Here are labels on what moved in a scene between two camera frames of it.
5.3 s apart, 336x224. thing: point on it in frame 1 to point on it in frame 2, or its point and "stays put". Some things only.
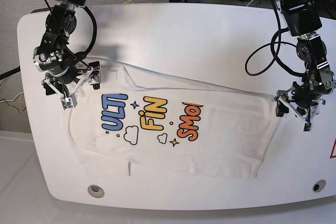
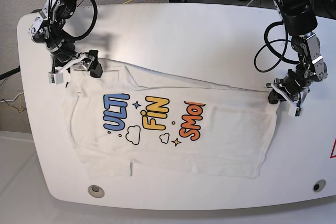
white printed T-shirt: x=134 y=128 stays put
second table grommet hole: x=96 y=191 stays put
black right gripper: x=69 y=89 to x=83 y=61
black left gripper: x=306 y=103 to x=281 y=85
